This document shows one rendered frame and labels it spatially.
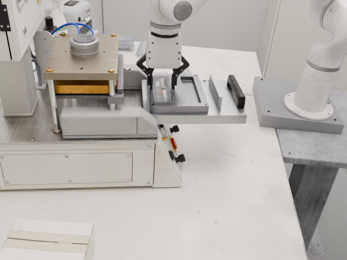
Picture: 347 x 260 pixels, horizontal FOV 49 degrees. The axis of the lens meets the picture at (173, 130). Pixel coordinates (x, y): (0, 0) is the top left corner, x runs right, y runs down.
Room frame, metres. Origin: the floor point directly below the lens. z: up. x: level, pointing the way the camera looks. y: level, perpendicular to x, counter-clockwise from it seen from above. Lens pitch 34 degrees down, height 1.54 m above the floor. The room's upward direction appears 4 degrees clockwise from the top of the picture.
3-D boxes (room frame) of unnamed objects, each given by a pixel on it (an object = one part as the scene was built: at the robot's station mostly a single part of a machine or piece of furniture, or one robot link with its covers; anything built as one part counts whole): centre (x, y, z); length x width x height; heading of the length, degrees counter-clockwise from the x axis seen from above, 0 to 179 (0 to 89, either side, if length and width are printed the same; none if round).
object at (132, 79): (1.13, 0.20, 0.96); 0.26 x 0.05 x 0.07; 98
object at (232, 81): (1.05, -0.18, 0.99); 0.15 x 0.02 x 0.04; 8
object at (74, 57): (1.00, 0.29, 1.08); 0.31 x 0.24 x 0.13; 8
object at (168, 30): (1.02, 0.04, 1.19); 0.09 x 0.08 x 0.03; 98
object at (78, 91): (0.99, 0.26, 1.07); 0.22 x 0.17 x 0.10; 8
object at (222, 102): (1.03, -0.05, 0.97); 0.30 x 0.22 x 0.08; 98
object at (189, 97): (1.02, 0.00, 0.98); 0.20 x 0.17 x 0.03; 8
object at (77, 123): (0.86, 0.17, 0.96); 0.25 x 0.05 x 0.07; 98
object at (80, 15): (1.90, 0.59, 0.88); 0.25 x 0.20 x 0.17; 82
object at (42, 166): (1.00, 0.25, 0.84); 0.53 x 0.37 x 0.17; 98
